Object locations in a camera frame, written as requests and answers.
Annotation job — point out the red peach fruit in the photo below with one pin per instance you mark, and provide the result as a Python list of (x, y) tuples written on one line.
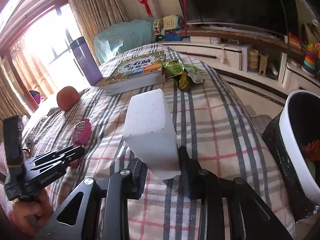
[(67, 98)]

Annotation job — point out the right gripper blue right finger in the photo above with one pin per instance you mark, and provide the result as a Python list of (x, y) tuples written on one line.
[(192, 175)]

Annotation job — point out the rainbow stacking ring toy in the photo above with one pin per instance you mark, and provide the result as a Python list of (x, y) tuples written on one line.
[(311, 60)]

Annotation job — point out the white tv cabinet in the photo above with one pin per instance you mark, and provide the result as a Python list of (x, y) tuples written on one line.
[(284, 75)]

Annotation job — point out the large black television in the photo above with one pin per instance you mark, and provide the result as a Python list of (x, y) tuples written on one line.
[(276, 16)]

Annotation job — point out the pink candy wrapper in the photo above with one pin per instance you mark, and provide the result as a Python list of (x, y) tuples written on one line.
[(81, 132)]

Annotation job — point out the white foam block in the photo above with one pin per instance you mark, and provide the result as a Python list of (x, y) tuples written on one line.
[(149, 133)]

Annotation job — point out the person's left hand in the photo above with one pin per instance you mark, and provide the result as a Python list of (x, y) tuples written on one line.
[(22, 210)]

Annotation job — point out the black white trash bin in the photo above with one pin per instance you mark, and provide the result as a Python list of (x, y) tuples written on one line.
[(288, 136)]

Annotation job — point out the beige window curtain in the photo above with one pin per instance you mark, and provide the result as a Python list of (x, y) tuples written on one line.
[(94, 16)]

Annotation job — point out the yellow toy telephone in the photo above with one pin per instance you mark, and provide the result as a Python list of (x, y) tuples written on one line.
[(173, 22)]

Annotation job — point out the green snack wrapper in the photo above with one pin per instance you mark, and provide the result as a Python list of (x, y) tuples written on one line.
[(185, 75)]

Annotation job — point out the children's picture book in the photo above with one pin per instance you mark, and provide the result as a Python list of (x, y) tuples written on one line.
[(137, 72)]

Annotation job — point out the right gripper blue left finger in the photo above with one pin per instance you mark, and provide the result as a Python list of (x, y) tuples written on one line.
[(136, 185)]

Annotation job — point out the teal floral covered furniture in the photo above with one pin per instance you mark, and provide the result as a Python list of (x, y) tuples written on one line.
[(122, 37)]

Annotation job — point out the purple thermos bottle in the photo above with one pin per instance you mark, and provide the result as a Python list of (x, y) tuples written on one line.
[(86, 61)]

